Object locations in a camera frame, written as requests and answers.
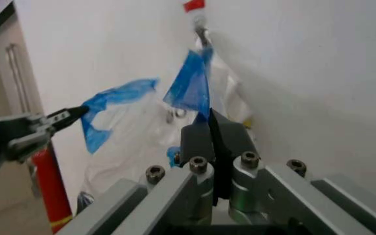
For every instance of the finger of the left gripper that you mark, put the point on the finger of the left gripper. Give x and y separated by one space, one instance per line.
60 114
34 139

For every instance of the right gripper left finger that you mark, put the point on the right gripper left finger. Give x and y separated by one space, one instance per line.
171 186

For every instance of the beige door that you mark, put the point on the beige door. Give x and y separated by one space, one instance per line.
2 80

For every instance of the red fire extinguisher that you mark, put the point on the red fire extinguisher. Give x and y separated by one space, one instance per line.
52 186

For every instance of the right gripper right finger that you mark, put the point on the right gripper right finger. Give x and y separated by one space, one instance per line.
273 191

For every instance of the metal wall hook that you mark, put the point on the metal wall hook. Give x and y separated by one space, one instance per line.
201 31

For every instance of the red label sticker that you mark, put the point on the red label sticker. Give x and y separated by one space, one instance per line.
194 5

